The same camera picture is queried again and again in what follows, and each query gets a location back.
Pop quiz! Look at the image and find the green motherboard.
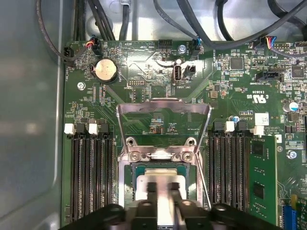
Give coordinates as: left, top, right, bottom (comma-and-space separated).
61, 39, 307, 230

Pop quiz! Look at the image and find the black cable bundle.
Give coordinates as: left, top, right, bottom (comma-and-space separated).
73, 0, 86, 42
87, 0, 115, 41

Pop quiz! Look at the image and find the grey metal PC case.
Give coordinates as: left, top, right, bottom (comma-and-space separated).
0, 0, 307, 230

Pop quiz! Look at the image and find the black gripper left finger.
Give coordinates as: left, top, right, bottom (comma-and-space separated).
59, 182, 159, 230

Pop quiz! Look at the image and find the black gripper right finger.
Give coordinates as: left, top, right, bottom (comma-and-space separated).
168, 182, 284, 230

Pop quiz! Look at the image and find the RAM slot with black latch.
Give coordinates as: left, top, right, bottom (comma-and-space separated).
208, 121, 223, 209
97, 119, 116, 208
76, 124, 93, 218
235, 121, 249, 215

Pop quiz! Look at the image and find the silver CPU with green edge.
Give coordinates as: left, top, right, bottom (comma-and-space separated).
135, 166, 189, 202

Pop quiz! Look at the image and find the square black chip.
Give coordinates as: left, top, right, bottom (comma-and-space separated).
229, 57, 244, 70

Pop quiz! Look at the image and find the black pin header socket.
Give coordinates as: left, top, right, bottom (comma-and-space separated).
184, 64, 196, 79

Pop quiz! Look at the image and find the black SATA connector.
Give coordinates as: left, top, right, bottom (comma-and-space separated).
255, 71, 283, 83

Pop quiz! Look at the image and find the silver internal USB port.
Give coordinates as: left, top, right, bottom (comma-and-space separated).
172, 64, 183, 85

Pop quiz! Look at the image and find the thin wire locking lever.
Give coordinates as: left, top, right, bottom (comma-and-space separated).
197, 152, 213, 210

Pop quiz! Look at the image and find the CPU socket with metal frame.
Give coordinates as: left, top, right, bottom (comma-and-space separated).
118, 136, 205, 211

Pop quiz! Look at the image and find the thick dark grey cable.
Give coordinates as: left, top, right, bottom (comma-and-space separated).
176, 0, 307, 49

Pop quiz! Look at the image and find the green RAM stick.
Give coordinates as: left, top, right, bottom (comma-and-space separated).
248, 135, 277, 219

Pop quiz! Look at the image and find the round silver coin battery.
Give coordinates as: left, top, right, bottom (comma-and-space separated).
92, 58, 119, 84

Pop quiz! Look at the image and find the grey fan cable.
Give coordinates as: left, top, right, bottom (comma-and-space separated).
35, 0, 75, 68

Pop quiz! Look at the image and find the metal socket cover frame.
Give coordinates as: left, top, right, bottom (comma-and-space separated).
116, 97, 213, 160

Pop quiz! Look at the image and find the blue expansion slot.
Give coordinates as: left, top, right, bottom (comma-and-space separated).
282, 195, 299, 230

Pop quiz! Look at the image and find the white label sticker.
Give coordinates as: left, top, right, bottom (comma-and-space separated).
254, 113, 270, 125

